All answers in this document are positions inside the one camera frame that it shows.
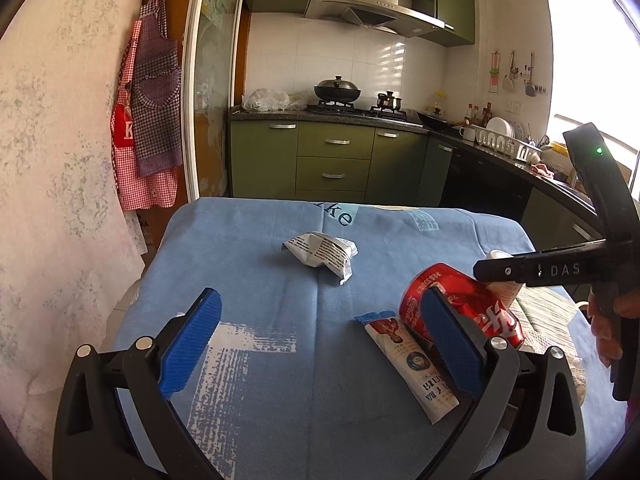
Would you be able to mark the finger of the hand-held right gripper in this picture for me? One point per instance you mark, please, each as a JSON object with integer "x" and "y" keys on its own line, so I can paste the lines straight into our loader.
{"x": 530, "y": 270}

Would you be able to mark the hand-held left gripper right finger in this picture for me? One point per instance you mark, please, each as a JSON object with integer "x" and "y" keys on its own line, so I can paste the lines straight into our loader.
{"x": 450, "y": 345}

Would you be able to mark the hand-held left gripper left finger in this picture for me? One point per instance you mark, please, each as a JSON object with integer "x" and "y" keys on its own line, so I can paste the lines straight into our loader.
{"x": 192, "y": 342}

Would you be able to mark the small white bottle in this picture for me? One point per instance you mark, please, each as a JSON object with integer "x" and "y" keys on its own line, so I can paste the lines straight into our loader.
{"x": 505, "y": 294}

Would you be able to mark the white packet with blue end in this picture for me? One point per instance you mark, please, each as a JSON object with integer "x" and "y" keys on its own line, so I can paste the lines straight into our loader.
{"x": 405, "y": 355}

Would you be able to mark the red soda can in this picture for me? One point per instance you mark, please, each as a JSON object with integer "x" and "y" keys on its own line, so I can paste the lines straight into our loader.
{"x": 495, "y": 317}

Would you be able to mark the white printed wrapper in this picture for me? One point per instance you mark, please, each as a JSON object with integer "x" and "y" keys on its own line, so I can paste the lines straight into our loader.
{"x": 320, "y": 252}

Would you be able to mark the person's right hand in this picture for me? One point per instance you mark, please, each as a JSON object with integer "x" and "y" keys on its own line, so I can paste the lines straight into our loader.
{"x": 607, "y": 347}

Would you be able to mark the green cabinet below sink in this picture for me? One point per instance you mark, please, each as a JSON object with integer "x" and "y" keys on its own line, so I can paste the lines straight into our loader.
{"x": 555, "y": 220}

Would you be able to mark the pink cloth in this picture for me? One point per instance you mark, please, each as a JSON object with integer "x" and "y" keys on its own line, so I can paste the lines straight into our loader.
{"x": 542, "y": 170}

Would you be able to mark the black built-in appliance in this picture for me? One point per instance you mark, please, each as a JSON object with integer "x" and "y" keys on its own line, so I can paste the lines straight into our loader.
{"x": 480, "y": 190}

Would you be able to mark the blue printed tablecloth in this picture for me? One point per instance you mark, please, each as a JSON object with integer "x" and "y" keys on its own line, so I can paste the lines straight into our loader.
{"x": 280, "y": 385}

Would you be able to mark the white dish rack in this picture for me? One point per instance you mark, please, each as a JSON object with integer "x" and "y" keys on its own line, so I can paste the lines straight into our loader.
{"x": 505, "y": 147}

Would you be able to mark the white plastic bag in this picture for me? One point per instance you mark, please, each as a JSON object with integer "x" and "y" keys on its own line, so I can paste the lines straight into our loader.
{"x": 577, "y": 380}

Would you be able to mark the white plates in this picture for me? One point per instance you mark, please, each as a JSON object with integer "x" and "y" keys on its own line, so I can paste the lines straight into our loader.
{"x": 497, "y": 126}

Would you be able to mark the bright window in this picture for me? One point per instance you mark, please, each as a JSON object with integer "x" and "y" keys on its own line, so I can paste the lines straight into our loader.
{"x": 590, "y": 60}

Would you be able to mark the white mug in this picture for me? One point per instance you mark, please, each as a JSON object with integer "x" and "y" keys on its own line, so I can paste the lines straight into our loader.
{"x": 467, "y": 134}

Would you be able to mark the condiment bottles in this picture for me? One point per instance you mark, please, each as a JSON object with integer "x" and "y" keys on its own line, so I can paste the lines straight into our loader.
{"x": 477, "y": 114}

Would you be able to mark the hanging kitchen utensils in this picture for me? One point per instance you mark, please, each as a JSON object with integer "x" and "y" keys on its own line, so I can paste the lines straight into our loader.
{"x": 512, "y": 72}

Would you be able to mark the red checked apron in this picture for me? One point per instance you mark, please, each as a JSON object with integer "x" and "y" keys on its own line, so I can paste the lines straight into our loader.
{"x": 135, "y": 190}

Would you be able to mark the black frying pan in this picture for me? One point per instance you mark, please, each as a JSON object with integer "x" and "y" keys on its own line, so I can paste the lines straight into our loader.
{"x": 435, "y": 121}

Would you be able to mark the green base cabinet with drawers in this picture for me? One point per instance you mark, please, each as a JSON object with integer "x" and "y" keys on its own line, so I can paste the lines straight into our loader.
{"x": 262, "y": 160}

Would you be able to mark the small dark pot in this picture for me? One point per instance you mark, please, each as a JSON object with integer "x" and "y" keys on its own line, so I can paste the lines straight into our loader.
{"x": 390, "y": 101}

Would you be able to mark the purple checked apron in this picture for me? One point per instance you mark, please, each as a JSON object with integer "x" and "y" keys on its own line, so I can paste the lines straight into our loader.
{"x": 157, "y": 110}

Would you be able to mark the black gas stove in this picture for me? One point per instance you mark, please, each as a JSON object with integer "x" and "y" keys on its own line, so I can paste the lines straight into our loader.
{"x": 350, "y": 110}

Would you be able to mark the clear plastic bag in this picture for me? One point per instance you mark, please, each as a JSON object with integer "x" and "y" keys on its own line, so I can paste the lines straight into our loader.
{"x": 265, "y": 100}

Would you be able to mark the black wok with lid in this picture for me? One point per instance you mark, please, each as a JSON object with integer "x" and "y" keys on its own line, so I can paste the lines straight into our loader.
{"x": 337, "y": 91}

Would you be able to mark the white wall socket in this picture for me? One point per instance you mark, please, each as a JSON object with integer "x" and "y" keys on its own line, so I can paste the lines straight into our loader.
{"x": 515, "y": 106}

